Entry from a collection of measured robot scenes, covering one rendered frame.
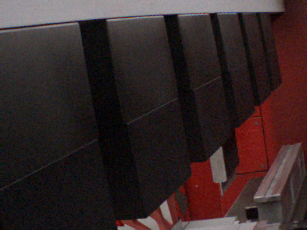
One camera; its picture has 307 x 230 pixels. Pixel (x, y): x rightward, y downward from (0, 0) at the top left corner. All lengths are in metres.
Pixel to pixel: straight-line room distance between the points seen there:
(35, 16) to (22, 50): 0.03
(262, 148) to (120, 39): 1.34
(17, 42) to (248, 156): 1.51
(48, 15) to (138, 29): 0.17
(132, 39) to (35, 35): 0.17
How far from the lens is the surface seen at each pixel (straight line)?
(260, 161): 1.83
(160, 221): 0.97
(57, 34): 0.41
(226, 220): 1.06
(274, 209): 1.30
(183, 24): 0.69
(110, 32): 0.50
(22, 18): 0.38
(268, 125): 1.80
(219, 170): 0.91
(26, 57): 0.37
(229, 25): 0.93
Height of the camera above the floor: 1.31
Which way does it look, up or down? 7 degrees down
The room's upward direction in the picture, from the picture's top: 11 degrees counter-clockwise
